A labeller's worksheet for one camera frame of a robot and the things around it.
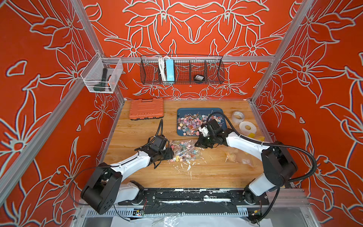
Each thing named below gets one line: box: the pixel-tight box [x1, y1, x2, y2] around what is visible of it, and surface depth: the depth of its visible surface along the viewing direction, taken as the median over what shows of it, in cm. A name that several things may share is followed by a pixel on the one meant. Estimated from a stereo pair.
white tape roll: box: [239, 121, 257, 136], surface depth 103 cm
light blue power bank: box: [165, 58, 175, 84], surface depth 91 cm
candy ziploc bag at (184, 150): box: [169, 139, 201, 163], surface depth 89 cm
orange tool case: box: [129, 97, 165, 121], surface depth 110 cm
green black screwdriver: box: [93, 67, 108, 92], surface depth 82 cm
